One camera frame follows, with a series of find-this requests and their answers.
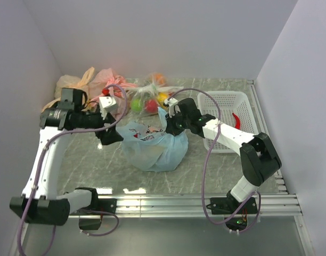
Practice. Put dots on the red fake chili pepper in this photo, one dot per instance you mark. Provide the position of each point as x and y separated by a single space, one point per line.
237 121

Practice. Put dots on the green fake fruit in bag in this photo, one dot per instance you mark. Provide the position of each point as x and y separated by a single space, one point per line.
136 105

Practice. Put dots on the yellow smiley fruit in bag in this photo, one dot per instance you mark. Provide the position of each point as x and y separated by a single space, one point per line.
161 97

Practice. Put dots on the aluminium mounting rail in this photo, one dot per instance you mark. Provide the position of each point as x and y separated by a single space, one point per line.
189 206

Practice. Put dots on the white plastic basket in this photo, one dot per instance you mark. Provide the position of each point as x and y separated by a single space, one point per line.
229 102

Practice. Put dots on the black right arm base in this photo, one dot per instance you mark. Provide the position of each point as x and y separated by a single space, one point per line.
240 216

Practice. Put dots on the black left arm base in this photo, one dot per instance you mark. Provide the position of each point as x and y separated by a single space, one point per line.
90 219

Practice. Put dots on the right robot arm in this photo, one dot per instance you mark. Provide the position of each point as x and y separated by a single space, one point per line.
259 159

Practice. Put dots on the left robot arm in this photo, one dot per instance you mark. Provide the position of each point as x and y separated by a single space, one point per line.
39 202

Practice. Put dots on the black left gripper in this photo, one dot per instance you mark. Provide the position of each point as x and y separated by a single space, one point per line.
109 137

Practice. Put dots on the light blue plastic bag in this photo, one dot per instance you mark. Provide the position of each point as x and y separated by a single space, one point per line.
150 148

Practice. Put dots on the clear plastic bag with fruits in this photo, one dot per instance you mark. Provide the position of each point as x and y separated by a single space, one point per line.
148 88

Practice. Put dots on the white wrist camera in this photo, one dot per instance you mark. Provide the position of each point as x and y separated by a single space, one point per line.
169 102
107 104

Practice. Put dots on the red fake fruit in bag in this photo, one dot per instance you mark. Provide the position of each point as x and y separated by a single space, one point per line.
151 106

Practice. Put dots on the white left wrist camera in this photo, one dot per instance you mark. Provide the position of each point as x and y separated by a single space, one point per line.
107 104

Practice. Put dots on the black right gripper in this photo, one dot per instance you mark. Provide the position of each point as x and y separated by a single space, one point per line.
171 129

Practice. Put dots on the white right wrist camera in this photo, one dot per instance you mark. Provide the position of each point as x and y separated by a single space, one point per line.
169 102

